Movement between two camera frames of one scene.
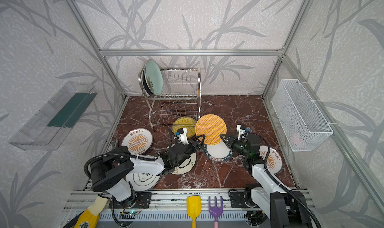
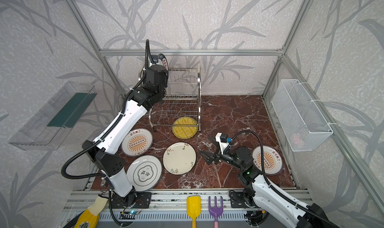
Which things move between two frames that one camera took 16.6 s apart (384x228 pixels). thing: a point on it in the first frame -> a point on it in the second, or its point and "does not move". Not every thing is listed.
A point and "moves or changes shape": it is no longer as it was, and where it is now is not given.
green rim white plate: x=218 y=152 moves or changes shape
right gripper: x=232 y=142 -> x=218 y=155
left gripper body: x=190 y=145 -> x=162 y=70
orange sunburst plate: x=274 y=162 does not move
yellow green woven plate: x=185 y=122 does not move
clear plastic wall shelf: x=47 y=128 does not move
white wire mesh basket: x=301 y=123 does not move
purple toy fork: x=215 y=211 does not move
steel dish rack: x=180 y=103 does not move
